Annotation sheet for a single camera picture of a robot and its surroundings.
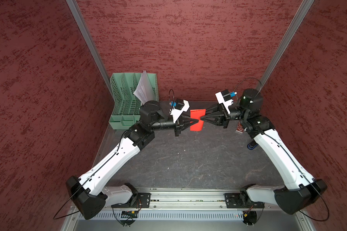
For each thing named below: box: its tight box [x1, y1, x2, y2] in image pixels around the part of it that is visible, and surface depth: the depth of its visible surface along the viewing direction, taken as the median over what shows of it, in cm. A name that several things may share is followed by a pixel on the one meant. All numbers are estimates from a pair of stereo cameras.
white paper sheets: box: [133, 70, 157, 105], surface depth 94 cm
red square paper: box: [189, 109, 206, 132], surface depth 56 cm
